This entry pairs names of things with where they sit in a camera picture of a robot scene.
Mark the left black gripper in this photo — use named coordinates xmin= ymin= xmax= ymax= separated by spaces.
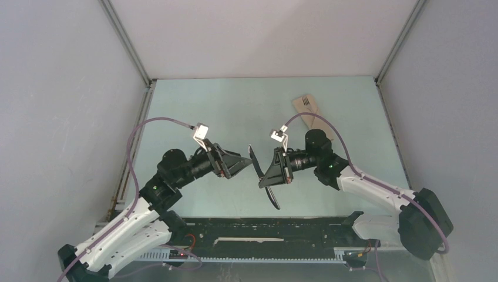
xmin=175 ymin=139 xmax=251 ymax=188

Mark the white slotted cable duct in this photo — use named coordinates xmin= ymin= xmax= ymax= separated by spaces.
xmin=132 ymin=249 xmax=347 ymax=264

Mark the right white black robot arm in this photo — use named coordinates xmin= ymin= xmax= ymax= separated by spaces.
xmin=250 ymin=147 xmax=454 ymax=260

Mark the silver fork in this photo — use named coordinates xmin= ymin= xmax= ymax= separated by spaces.
xmin=301 ymin=95 xmax=314 ymax=113

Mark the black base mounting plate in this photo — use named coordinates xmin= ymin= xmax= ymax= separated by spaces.
xmin=168 ymin=216 xmax=375 ymax=260

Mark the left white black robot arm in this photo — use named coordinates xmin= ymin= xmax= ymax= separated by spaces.
xmin=58 ymin=140 xmax=252 ymax=281

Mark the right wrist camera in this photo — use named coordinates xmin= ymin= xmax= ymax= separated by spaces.
xmin=270 ymin=125 xmax=288 ymax=152

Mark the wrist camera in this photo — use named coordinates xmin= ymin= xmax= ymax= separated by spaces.
xmin=270 ymin=125 xmax=288 ymax=152
xmin=192 ymin=123 xmax=211 ymax=152

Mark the beige cloth napkin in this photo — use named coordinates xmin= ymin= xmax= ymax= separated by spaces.
xmin=292 ymin=94 xmax=334 ymax=141

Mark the black knife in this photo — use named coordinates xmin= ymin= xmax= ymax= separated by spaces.
xmin=248 ymin=145 xmax=281 ymax=210

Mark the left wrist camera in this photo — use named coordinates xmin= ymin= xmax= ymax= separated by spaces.
xmin=192 ymin=123 xmax=211 ymax=152

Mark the aluminium frame rail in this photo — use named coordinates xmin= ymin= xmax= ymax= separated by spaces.
xmin=89 ymin=221 xmax=445 ymax=251

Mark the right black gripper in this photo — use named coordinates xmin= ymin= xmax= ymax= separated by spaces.
xmin=259 ymin=147 xmax=319 ymax=187

